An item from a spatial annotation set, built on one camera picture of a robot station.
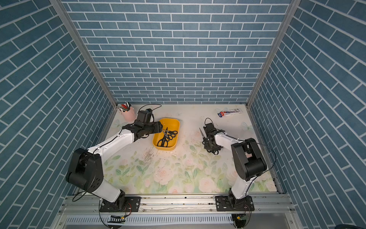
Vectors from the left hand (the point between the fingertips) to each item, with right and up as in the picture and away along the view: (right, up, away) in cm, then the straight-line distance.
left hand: (162, 126), depth 90 cm
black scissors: (+4, -6, +12) cm, 14 cm away
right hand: (+32, -15, +7) cm, 36 cm away
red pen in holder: (-32, +14, +15) cm, 38 cm away
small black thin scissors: (+28, -10, +9) cm, 31 cm away
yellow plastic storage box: (+4, 0, +20) cm, 20 cm away
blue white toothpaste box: (+50, +10, +25) cm, 57 cm away
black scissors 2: (-2, -12, +7) cm, 14 cm away
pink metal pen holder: (-28, +7, +15) cm, 32 cm away
